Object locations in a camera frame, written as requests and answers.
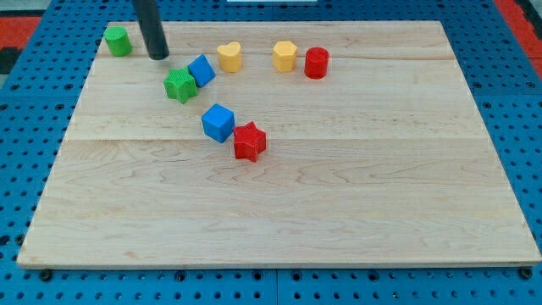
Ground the yellow hexagon block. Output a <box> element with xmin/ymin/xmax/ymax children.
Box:
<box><xmin>272</xmin><ymin>41</ymin><xmax>298</xmax><ymax>72</ymax></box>

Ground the yellow heart block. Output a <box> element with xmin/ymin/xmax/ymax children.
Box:
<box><xmin>217</xmin><ymin>42</ymin><xmax>242</xmax><ymax>73</ymax></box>

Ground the red star block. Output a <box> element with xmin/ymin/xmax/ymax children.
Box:
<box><xmin>234</xmin><ymin>121</ymin><xmax>267</xmax><ymax>163</ymax></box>

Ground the blue cube block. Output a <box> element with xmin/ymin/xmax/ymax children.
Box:
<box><xmin>202</xmin><ymin>103</ymin><xmax>235</xmax><ymax>143</ymax></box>

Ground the red cylinder block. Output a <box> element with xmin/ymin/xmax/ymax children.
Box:
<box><xmin>304</xmin><ymin>47</ymin><xmax>329</xmax><ymax>80</ymax></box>

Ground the blue diamond block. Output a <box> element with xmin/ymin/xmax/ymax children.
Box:
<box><xmin>188</xmin><ymin>54</ymin><xmax>216</xmax><ymax>88</ymax></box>

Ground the green star block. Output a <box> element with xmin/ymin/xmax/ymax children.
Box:
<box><xmin>163</xmin><ymin>68</ymin><xmax>198</xmax><ymax>103</ymax></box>

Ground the light wooden board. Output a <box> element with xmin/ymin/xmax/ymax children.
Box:
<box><xmin>17</xmin><ymin>21</ymin><xmax>541</xmax><ymax>270</ymax></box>

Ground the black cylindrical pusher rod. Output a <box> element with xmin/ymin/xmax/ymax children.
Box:
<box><xmin>131</xmin><ymin>0</ymin><xmax>169</xmax><ymax>60</ymax></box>

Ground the green cylinder block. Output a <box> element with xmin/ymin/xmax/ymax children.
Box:
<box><xmin>103</xmin><ymin>25</ymin><xmax>132</xmax><ymax>57</ymax></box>

